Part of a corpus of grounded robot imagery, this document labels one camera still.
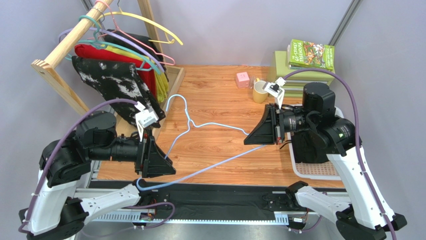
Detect black garment on rack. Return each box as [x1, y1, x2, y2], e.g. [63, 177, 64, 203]
[103, 31, 164, 62]

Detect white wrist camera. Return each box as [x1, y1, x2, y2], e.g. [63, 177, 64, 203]
[134, 101, 159, 142]
[262, 77, 286, 109]

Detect pink wire hanger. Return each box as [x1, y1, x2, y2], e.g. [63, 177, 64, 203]
[95, 0, 183, 66]

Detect plain black trousers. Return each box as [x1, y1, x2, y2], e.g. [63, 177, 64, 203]
[288, 131, 329, 164]

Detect pink cube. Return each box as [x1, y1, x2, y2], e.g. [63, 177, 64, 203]
[235, 72, 250, 89]

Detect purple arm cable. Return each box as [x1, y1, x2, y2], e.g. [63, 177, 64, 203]
[18, 98, 139, 234]
[282, 68, 399, 240]

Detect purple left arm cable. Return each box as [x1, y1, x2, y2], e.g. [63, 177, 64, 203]
[18, 98, 139, 234]

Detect white plastic basket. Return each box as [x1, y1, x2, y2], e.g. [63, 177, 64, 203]
[286, 106, 345, 182]

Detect yellow mug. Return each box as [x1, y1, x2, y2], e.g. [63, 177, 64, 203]
[252, 80, 269, 104]

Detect red garment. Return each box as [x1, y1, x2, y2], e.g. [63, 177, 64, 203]
[74, 44, 157, 97]

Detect green comic book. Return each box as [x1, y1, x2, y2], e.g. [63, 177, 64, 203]
[287, 39, 335, 71]

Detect blue wire hanger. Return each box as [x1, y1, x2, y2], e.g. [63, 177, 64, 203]
[136, 94, 266, 192]

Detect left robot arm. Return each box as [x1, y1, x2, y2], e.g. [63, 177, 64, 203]
[19, 111, 176, 240]

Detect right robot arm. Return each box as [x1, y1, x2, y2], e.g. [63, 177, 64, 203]
[244, 82, 408, 240]

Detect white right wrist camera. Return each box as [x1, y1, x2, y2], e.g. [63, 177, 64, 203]
[262, 77, 286, 109]

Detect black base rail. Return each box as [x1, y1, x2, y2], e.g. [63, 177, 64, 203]
[93, 181, 340, 231]

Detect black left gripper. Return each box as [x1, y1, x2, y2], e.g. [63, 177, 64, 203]
[91, 125, 178, 177]

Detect green drawer box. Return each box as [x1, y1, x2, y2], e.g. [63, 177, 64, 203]
[266, 51, 335, 98]

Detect yellow garment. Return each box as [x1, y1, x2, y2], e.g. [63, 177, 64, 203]
[105, 45, 169, 103]

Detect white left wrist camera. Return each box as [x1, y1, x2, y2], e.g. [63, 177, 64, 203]
[134, 101, 159, 142]

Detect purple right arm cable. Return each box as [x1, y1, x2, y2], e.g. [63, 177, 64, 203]
[282, 68, 399, 240]

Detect black white-patterned trousers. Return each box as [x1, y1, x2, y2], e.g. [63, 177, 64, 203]
[71, 56, 166, 121]

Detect yellow wire hanger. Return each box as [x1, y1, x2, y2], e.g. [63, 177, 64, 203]
[97, 11, 184, 46]

